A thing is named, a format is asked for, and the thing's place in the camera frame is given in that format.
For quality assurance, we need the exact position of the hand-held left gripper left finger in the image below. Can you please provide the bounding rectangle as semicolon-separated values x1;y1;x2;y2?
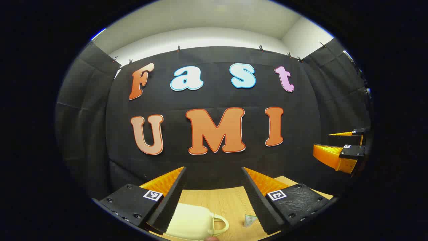
92;166;187;235

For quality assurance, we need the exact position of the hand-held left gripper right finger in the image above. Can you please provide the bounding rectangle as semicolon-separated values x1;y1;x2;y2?
241;167;335;235

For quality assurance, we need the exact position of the large green white tube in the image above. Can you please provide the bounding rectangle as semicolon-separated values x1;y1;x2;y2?
243;214;258;228

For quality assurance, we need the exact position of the cream suitcase with handle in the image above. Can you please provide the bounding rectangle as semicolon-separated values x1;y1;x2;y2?
165;203;230;241

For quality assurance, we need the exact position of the black backdrop cloth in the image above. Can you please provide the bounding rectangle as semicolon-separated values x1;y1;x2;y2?
55;37;372;202

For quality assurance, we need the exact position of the row of small black clips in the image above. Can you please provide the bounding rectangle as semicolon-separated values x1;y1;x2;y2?
112;42;326;64

